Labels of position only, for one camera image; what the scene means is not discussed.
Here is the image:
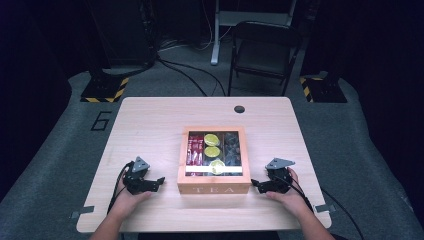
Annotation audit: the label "left hand-held gripper black cable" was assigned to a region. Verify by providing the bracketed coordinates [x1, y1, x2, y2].
[106, 161, 134, 215]

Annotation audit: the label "wooden box with glass lid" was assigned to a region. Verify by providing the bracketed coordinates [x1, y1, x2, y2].
[176, 125, 252, 195]

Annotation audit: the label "black equipment cabinet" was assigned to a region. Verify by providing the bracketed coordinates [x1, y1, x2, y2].
[87, 0, 158, 69]

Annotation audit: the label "person's right hand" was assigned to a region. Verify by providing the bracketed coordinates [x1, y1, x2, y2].
[265, 167, 313, 216]

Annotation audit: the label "right hand-held gripper black cable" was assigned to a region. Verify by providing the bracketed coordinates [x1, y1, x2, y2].
[281, 174, 366, 240]

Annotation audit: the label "black folding chair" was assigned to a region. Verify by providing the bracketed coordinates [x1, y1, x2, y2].
[227, 20, 303, 98]

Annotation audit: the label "hand-held gripper black cable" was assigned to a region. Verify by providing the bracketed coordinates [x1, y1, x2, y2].
[281, 174, 366, 240]
[106, 161, 134, 215]

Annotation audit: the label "red stick sachet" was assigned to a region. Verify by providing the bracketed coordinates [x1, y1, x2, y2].
[192, 133, 200, 177]
[185, 131, 194, 177]
[197, 134, 205, 177]

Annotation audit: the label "white floor cables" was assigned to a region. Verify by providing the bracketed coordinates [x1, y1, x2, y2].
[157, 13, 234, 53]

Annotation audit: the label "black yellow-striped stand base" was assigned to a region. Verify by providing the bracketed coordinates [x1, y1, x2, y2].
[298, 70, 348, 104]
[79, 68, 130, 104]

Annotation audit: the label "pile of dark clear-wrapped packets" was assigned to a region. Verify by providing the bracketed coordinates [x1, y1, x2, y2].
[223, 132, 242, 167]

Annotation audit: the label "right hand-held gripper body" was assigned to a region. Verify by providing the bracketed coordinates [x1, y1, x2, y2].
[265, 157, 296, 195]

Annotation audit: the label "grey metal table bracket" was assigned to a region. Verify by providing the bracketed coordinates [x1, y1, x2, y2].
[69, 205, 96, 220]
[314, 203, 337, 214]

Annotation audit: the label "person's left hand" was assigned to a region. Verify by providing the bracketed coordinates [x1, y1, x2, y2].
[111, 168, 153, 218]

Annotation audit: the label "white desk stand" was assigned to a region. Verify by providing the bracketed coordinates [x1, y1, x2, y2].
[210, 0, 298, 66]

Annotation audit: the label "black floor cable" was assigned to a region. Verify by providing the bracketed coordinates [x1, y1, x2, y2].
[155, 55, 228, 98]

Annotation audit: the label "green-lidded capsule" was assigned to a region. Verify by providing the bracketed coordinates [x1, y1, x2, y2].
[208, 159, 226, 176]
[203, 145, 222, 159]
[203, 133, 221, 147]

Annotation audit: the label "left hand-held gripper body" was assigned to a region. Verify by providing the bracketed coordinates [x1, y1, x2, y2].
[123, 155, 150, 195]

